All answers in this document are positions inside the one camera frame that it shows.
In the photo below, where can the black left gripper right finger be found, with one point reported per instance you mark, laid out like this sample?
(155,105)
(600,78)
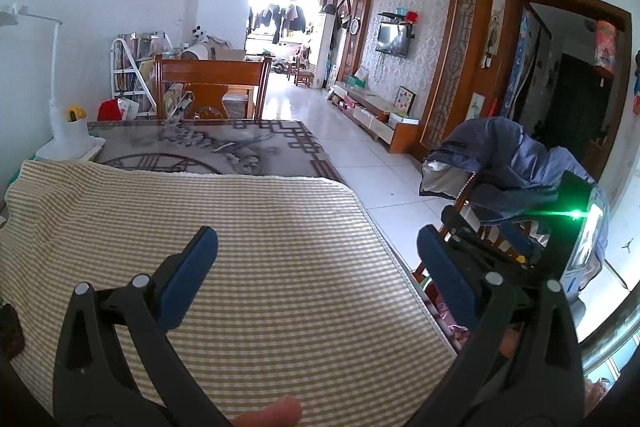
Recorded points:
(521,364)

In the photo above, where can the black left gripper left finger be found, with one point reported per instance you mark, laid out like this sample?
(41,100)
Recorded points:
(93,384)

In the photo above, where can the person's thumb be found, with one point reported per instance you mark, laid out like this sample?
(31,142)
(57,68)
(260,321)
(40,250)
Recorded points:
(285,412)

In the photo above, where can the blue jacket on chair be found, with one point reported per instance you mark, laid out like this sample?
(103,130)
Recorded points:
(506,177)

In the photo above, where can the yellow checkered table cloth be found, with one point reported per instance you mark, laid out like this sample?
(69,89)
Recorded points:
(305,297)

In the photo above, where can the white desk lamp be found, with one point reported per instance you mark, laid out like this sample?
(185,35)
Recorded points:
(70,140)

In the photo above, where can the wooden tv cabinet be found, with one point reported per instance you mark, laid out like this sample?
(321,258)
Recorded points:
(375,116)

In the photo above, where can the white metal shelf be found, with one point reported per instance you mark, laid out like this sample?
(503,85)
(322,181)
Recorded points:
(132,57)

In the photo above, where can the wooden dining chair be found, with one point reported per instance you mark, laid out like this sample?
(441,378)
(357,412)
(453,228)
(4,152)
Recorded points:
(211,80)

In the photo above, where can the wall mounted television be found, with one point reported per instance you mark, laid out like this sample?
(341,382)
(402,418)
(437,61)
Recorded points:
(394,39)

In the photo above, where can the round wall clock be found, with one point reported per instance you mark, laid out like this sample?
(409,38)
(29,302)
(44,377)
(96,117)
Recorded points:
(354,26)

